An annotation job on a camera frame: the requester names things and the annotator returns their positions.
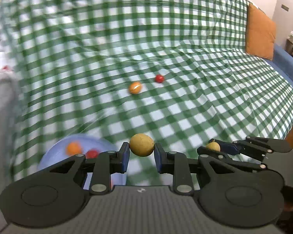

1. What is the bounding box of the white patterned pillow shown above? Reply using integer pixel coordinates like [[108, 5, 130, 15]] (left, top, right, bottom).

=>
[[0, 43, 15, 78]]

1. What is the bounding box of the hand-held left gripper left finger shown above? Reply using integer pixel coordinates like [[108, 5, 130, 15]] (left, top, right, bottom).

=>
[[48, 141, 130, 196]]

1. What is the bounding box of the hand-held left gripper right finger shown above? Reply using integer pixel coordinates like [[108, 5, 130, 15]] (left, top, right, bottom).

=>
[[155, 142, 238, 196]]

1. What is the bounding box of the small yellow-green fruit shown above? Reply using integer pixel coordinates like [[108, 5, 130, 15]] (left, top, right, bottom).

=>
[[129, 133, 154, 157], [206, 142, 221, 152]]

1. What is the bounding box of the light blue plate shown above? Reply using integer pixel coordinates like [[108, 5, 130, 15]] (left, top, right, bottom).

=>
[[38, 134, 127, 193]]

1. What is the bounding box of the small orange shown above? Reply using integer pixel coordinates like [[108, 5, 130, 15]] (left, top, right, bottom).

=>
[[129, 81, 143, 95], [66, 142, 82, 155]]

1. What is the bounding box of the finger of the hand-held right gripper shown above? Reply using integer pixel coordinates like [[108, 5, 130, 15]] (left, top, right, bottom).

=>
[[197, 147, 268, 171], [208, 136, 293, 162]]

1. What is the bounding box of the green checked cloth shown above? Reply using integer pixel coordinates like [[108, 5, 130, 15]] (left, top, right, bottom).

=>
[[0, 0, 293, 187]]

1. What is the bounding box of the blue sofa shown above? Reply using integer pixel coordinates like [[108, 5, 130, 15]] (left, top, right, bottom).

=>
[[269, 44, 293, 93]]

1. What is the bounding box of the grey cloth cover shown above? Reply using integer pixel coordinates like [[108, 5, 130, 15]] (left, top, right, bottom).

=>
[[0, 73, 21, 227]]

